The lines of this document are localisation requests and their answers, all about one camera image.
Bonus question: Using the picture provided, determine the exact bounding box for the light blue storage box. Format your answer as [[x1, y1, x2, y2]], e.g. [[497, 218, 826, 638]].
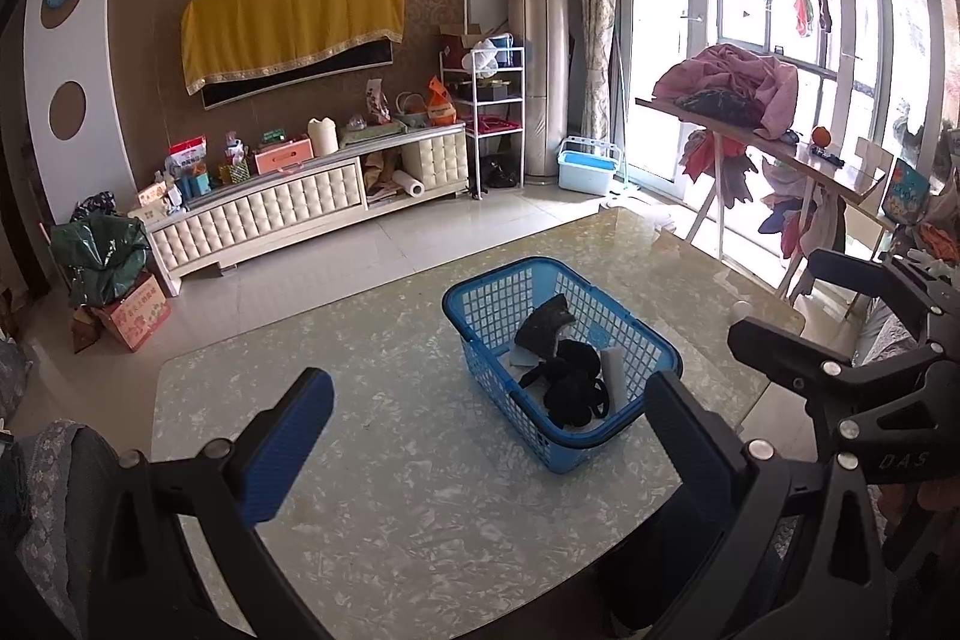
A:
[[556, 136, 625, 196]]

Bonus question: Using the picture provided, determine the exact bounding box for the glass sliding door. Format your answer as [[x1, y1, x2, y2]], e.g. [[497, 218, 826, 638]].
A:
[[615, 0, 960, 311]]

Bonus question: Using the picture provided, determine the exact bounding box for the dark green bag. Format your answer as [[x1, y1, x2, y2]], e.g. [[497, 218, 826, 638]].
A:
[[49, 212, 151, 311]]

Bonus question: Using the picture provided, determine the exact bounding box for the patterned cushion chair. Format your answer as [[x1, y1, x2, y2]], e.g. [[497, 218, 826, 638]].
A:
[[0, 419, 151, 640]]

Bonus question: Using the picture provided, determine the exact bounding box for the red printed cardboard box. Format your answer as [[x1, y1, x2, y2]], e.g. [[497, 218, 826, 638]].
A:
[[97, 276, 172, 352]]

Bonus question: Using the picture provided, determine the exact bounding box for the small cardboard box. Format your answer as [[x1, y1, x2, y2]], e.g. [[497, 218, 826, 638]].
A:
[[135, 182, 177, 226]]

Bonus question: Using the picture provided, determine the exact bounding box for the cream plastic jug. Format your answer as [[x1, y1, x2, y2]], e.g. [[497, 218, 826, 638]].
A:
[[307, 116, 338, 157]]

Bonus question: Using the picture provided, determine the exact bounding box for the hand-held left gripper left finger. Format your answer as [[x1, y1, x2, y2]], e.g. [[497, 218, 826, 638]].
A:
[[90, 368, 336, 640]]

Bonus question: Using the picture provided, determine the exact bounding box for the black television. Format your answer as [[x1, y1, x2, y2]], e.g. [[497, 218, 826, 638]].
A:
[[199, 40, 395, 110]]

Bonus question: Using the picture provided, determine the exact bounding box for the pink box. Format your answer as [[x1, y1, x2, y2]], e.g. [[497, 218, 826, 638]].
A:
[[251, 137, 312, 175]]

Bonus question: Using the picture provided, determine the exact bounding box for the orange plastic bag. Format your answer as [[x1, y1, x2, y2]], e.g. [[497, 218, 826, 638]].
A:
[[426, 76, 458, 127]]

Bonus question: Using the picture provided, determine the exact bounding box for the standing air conditioner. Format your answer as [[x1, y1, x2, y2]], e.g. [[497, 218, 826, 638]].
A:
[[504, 0, 571, 185]]

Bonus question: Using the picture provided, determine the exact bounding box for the pink blanket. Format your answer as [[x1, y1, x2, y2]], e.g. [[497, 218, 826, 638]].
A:
[[652, 44, 800, 140]]

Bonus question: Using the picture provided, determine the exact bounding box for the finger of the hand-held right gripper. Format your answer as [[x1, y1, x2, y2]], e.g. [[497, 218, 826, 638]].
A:
[[727, 317, 947, 417], [806, 248, 960, 341]]

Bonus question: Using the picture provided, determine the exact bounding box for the red white snack bag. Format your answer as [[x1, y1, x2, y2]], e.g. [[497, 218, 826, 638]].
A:
[[166, 136, 209, 180]]

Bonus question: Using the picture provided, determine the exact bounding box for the white tufted tv cabinet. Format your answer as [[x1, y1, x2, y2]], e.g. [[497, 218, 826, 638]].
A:
[[142, 122, 470, 298]]

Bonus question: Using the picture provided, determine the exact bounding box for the wooden clothes table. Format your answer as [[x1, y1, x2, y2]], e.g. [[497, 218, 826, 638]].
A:
[[636, 96, 897, 304]]

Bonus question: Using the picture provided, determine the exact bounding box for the blue plastic basket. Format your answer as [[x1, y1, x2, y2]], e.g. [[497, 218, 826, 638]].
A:
[[441, 257, 683, 474]]

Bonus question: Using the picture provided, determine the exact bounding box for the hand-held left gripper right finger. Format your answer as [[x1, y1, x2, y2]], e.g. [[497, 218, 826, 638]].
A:
[[643, 370, 912, 640]]

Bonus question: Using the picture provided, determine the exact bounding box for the blue picture book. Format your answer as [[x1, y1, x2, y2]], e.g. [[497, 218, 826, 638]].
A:
[[881, 158, 931, 227]]

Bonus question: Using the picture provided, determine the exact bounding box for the black cloth bundle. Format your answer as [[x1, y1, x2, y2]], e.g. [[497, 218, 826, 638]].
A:
[[517, 340, 612, 429]]

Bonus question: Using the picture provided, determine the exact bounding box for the white metal shelf rack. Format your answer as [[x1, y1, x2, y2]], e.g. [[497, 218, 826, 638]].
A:
[[439, 47, 526, 202]]

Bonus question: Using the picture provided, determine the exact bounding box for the round brown wall disc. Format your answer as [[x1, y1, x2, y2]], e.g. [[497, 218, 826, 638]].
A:
[[49, 81, 87, 139]]

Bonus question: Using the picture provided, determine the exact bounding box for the yellow cover cloth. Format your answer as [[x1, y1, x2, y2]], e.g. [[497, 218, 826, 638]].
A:
[[180, 0, 406, 95]]

